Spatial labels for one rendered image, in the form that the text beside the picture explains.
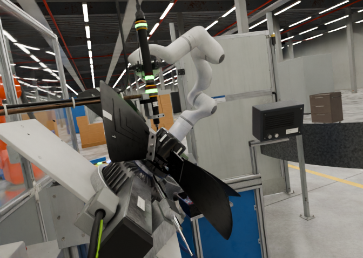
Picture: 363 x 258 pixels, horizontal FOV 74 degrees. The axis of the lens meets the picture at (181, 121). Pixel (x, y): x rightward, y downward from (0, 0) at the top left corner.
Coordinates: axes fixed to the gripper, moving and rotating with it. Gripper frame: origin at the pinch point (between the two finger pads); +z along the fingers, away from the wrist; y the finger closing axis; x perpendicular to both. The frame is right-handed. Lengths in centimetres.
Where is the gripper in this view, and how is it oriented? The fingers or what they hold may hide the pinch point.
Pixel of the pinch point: (147, 64)
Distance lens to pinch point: 96.1
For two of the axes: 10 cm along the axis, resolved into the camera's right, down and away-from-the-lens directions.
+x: -1.5, -9.8, -0.9
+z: 1.4, 0.7, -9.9
